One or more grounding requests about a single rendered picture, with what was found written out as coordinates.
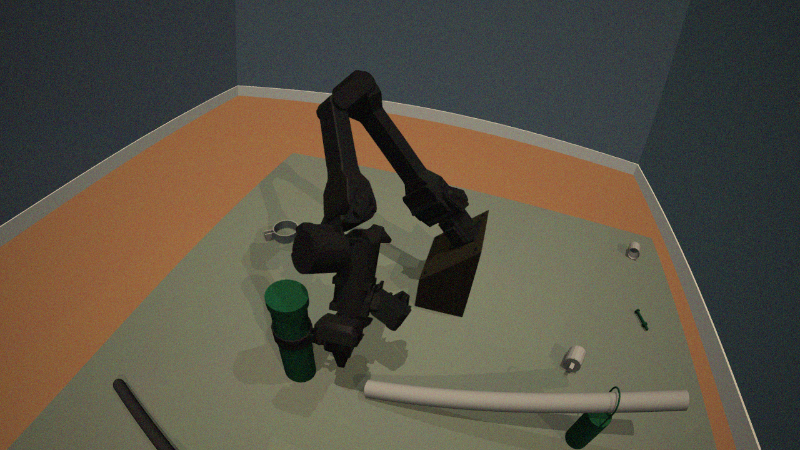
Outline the long white pipe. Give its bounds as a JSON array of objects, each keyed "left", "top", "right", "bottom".
[{"left": 364, "top": 380, "right": 689, "bottom": 414}]

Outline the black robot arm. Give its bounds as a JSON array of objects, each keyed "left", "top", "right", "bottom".
[{"left": 291, "top": 70, "right": 482, "bottom": 331}]

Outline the dark green bolt with nut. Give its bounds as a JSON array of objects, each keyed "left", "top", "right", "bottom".
[{"left": 635, "top": 309, "right": 648, "bottom": 330}]

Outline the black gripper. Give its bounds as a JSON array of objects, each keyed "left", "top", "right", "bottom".
[{"left": 313, "top": 271, "right": 377, "bottom": 368}]

